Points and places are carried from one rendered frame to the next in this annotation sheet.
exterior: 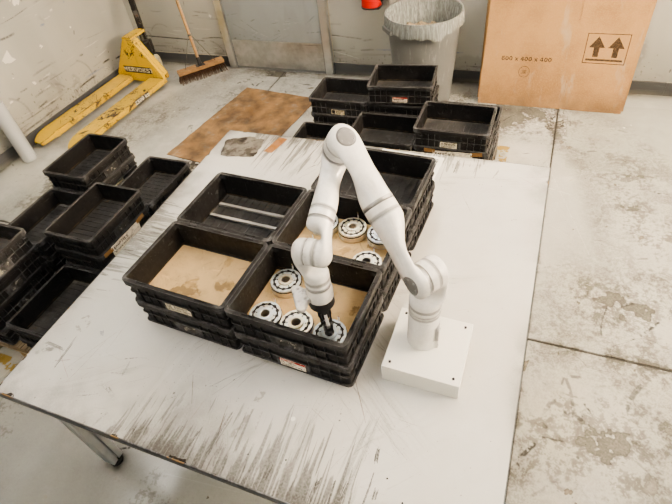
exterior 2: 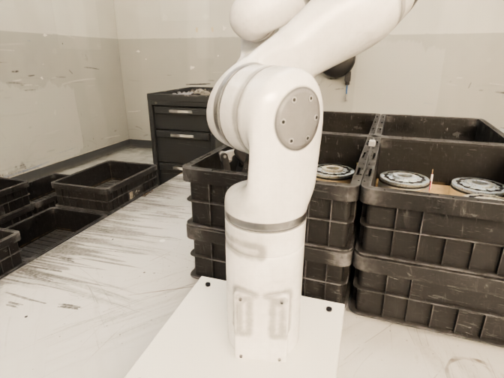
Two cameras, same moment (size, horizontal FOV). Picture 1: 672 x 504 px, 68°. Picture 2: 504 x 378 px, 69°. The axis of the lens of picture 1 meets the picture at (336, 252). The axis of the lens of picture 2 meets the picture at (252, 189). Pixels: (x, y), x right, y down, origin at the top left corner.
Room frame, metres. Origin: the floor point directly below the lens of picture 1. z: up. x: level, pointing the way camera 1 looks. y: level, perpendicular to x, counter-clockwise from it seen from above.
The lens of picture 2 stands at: (0.78, -0.60, 1.11)
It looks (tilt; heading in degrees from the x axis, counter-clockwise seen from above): 20 degrees down; 80
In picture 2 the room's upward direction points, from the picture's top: straight up
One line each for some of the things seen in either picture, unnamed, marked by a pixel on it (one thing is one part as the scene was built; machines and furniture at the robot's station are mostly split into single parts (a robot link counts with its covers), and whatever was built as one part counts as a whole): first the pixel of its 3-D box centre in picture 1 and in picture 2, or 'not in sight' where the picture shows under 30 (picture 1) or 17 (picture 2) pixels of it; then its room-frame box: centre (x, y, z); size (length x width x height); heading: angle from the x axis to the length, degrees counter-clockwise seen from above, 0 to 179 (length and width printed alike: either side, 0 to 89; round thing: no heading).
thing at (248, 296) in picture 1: (306, 303); (291, 178); (0.98, 0.11, 0.87); 0.40 x 0.30 x 0.11; 60
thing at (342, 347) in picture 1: (304, 292); (292, 154); (0.98, 0.11, 0.92); 0.40 x 0.30 x 0.02; 60
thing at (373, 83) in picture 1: (403, 109); not in sight; (2.87, -0.58, 0.37); 0.42 x 0.34 x 0.46; 63
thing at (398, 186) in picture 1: (374, 186); not in sight; (1.50, -0.19, 0.87); 0.40 x 0.30 x 0.11; 60
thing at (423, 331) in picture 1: (423, 321); (264, 277); (0.86, -0.22, 0.85); 0.09 x 0.09 x 0.17; 74
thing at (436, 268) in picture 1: (426, 285); (267, 151); (0.86, -0.23, 1.01); 0.09 x 0.09 x 0.17; 29
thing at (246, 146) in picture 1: (241, 145); not in sight; (2.20, 0.39, 0.71); 0.22 x 0.19 x 0.01; 63
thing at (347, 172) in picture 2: (285, 280); (332, 170); (1.10, 0.18, 0.86); 0.10 x 0.10 x 0.01
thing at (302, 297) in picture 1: (312, 289); not in sight; (0.89, 0.08, 1.03); 0.11 x 0.09 x 0.06; 98
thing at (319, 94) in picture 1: (346, 112); not in sight; (3.05, -0.22, 0.31); 0.40 x 0.30 x 0.34; 63
